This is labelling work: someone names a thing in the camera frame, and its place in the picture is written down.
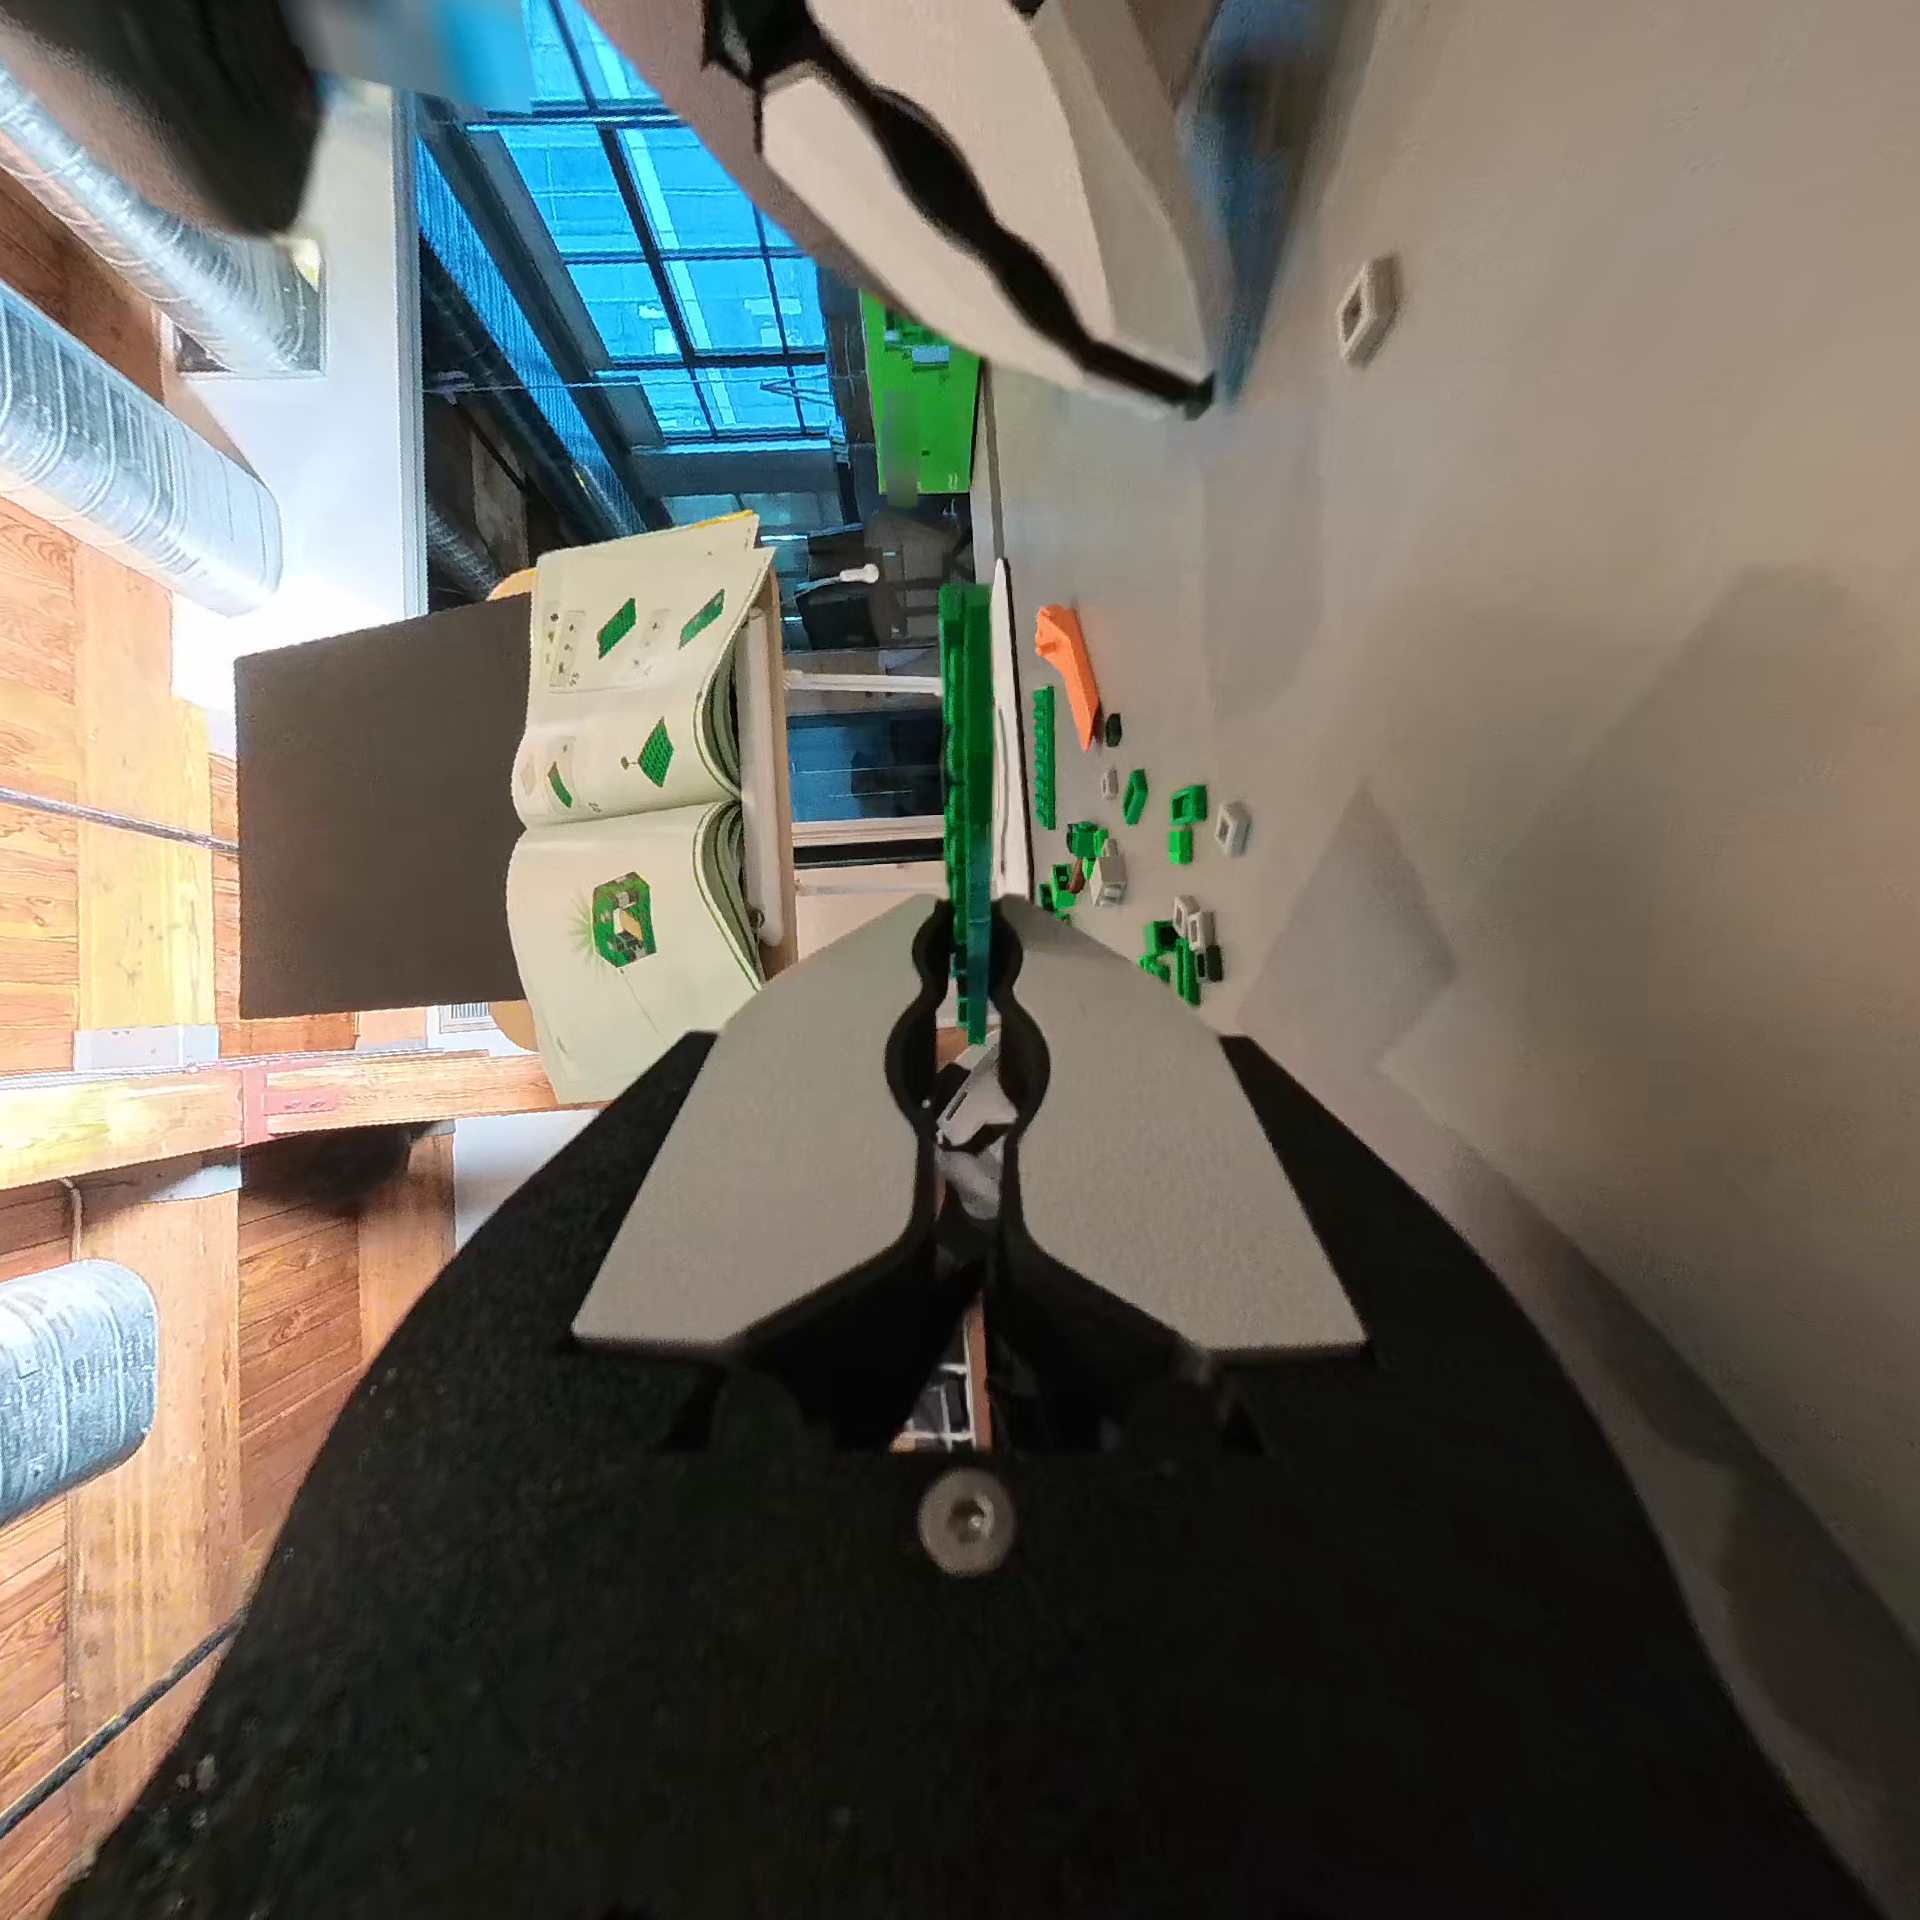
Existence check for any black flat panel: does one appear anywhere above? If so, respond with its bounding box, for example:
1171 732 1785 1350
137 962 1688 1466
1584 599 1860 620
231 599 542 1022

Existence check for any black metal rod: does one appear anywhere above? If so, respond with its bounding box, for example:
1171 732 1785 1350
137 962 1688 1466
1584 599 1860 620
0 1612 250 1820

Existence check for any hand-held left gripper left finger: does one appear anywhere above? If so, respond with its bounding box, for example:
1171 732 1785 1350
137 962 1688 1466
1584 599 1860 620
574 894 955 1364

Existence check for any orange brick separator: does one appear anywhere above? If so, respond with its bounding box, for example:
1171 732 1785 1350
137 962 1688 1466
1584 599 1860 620
1036 604 1104 751

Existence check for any large blue-lit window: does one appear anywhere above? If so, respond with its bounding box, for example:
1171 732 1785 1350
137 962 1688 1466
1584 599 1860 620
412 0 992 543

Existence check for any silver ventilation duct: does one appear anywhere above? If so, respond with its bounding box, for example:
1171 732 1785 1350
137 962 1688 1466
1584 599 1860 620
0 286 284 617
0 59 324 377
0 1259 160 1531

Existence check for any pile of small lego pieces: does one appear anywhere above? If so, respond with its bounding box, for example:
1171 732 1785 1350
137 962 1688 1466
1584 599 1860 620
1050 767 1256 1009

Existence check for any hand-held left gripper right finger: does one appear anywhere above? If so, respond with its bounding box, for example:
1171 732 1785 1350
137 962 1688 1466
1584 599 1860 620
988 903 1367 1364

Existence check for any small white square frame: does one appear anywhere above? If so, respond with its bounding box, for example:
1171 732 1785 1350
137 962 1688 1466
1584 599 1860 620
1335 257 1403 367

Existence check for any open instruction booklet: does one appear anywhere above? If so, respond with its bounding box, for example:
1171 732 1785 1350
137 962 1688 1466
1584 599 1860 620
506 514 783 1104

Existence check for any wooden pillar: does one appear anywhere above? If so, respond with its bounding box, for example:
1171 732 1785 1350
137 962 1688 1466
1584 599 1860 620
0 1049 602 1191

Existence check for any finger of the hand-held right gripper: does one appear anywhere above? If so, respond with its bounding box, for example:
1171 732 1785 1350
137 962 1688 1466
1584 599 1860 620
809 0 1220 384
583 0 1220 423

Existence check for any green lego baseplate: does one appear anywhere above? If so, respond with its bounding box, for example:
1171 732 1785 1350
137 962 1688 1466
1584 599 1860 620
937 584 994 1044

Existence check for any green lego box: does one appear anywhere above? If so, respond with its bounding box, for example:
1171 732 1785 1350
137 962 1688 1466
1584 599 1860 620
860 292 985 497

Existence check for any white book stand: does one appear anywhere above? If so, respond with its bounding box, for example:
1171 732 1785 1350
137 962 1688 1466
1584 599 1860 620
488 516 1040 1058

